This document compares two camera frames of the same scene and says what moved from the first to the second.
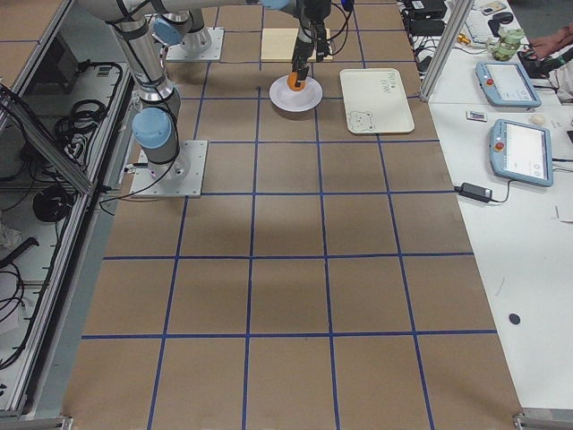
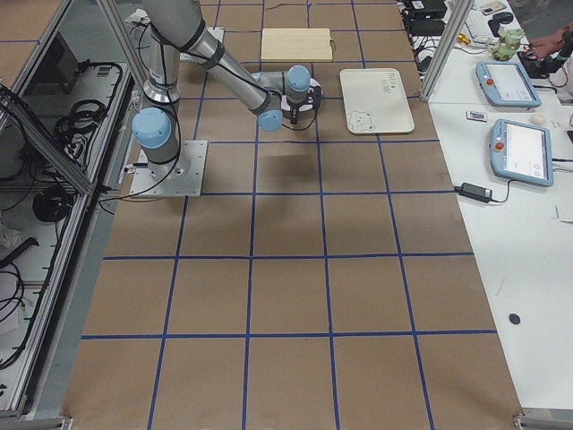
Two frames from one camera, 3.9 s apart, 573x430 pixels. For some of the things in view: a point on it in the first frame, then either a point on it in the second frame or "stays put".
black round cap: [514, 318] stays put
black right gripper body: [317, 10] -> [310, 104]
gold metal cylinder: [463, 38] stays put
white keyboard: [477, 26] stays put
